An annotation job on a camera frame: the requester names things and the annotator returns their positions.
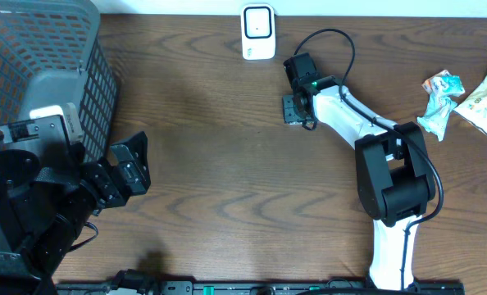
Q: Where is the small orange tissue pack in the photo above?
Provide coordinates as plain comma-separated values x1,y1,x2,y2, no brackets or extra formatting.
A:
421,70,451,94

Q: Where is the green Kleenex tissue pack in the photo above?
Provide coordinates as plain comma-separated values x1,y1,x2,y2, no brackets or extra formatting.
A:
416,93,457,142

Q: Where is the small teal tissue pack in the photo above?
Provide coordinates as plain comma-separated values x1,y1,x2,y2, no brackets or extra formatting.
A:
430,75,465,97

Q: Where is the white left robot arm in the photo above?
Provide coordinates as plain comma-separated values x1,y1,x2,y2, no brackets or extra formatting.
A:
0,132,151,294

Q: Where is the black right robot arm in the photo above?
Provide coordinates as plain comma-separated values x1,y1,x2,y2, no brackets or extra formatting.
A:
283,53,435,291

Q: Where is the dark grey plastic mesh basket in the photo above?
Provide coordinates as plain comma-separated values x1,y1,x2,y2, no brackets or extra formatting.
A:
0,0,119,161

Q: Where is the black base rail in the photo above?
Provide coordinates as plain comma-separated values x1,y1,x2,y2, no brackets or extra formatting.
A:
54,279,466,295

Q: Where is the black cable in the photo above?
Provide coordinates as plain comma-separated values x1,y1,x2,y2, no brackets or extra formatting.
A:
292,27,445,230

